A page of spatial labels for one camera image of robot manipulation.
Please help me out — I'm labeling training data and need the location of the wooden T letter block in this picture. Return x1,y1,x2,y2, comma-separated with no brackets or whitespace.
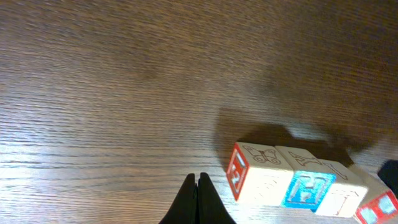
314,159,368,218

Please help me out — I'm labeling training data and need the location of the red I letter block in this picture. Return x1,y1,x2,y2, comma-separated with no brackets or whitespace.
348,165,397,224

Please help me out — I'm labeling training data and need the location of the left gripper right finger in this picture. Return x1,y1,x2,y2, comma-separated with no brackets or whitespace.
197,172,236,224

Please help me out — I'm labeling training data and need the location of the plain wooden block green side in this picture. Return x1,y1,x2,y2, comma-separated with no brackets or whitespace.
226,142,294,206

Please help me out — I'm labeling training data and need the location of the blue H letter block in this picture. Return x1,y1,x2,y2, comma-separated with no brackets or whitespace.
275,146,336,212

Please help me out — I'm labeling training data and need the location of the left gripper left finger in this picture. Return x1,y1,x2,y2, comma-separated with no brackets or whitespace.
159,174,197,224

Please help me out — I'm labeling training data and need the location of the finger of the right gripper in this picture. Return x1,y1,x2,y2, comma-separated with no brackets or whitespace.
377,160,398,196

